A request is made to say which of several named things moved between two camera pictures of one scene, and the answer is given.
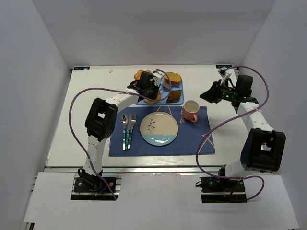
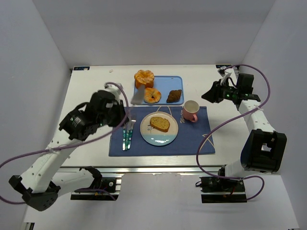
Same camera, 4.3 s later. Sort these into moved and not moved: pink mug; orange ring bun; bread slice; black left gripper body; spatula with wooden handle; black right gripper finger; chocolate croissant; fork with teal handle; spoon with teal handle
Moved: black left gripper body; spatula with wooden handle; bread slice
Not moved: spoon with teal handle; fork with teal handle; chocolate croissant; orange ring bun; black right gripper finger; pink mug
